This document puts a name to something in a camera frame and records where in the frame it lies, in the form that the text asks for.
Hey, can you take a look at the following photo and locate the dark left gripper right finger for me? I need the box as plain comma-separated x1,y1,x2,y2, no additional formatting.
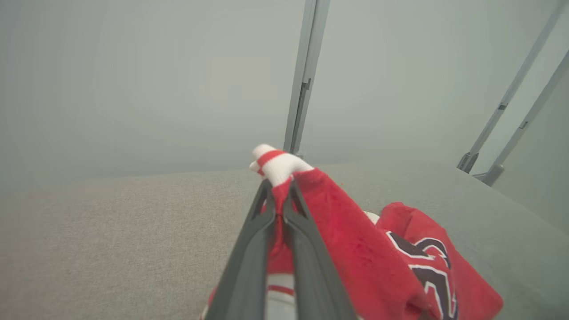
282,180,356,320

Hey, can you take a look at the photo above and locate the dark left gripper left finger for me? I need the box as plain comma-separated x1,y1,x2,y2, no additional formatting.
204,179,276,320

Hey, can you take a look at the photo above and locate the red white basketball jersey shirt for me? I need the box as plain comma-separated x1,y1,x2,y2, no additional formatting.
200,144,504,320

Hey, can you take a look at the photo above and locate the grey fabric padded surface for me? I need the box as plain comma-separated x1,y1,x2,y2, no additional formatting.
0,162,569,320

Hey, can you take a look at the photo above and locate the grey slanted metal bar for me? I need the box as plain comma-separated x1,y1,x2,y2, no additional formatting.
473,49,569,186
457,0,569,174

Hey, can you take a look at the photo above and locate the grey metal vertical post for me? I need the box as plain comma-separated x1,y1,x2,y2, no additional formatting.
283,0,331,156

